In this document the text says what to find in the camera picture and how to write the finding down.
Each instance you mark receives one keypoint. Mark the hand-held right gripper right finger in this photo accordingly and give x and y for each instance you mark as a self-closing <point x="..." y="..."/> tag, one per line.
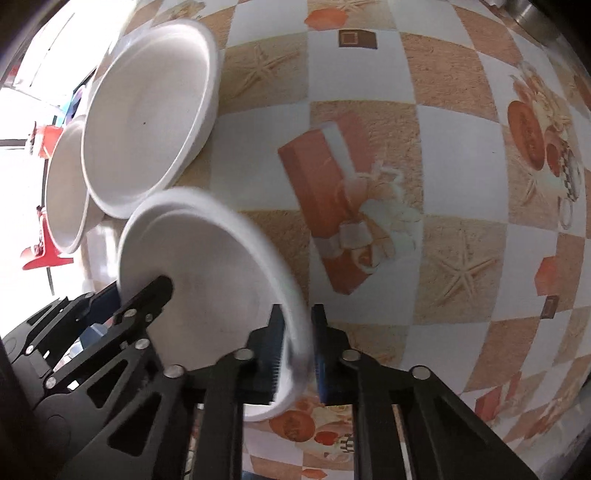
<point x="319" y="360"/>

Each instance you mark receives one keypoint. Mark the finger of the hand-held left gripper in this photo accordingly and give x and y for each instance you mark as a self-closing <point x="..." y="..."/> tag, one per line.
<point x="154" y="293"/>
<point x="69" y="316"/>

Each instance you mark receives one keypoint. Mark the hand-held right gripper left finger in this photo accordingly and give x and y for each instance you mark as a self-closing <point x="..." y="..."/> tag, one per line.
<point x="277" y="360"/>

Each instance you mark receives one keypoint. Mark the white paper plate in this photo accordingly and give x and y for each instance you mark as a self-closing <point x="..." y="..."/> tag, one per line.
<point x="212" y="267"/>

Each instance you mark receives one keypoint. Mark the red plastic stand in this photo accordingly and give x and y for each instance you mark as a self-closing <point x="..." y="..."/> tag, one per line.
<point x="46" y="251"/>

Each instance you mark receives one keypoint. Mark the small white paper bowl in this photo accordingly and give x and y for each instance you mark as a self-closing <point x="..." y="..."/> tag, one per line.
<point x="67" y="184"/>

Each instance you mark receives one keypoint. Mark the red plastic box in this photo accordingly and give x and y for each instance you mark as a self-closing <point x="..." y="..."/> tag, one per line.
<point x="46" y="141"/>

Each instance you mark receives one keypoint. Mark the large white paper bowl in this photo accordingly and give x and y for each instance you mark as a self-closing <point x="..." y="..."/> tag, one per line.
<point x="147" y="110"/>

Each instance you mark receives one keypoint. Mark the blue plastic item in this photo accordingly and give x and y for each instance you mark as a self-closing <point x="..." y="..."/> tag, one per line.
<point x="76" y="101"/>

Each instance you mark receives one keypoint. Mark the printed tablecloth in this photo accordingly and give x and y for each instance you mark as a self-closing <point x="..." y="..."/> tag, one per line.
<point x="369" y="69"/>

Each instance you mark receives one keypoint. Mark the metal pot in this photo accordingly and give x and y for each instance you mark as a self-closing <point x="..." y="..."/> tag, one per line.
<point x="531" y="16"/>

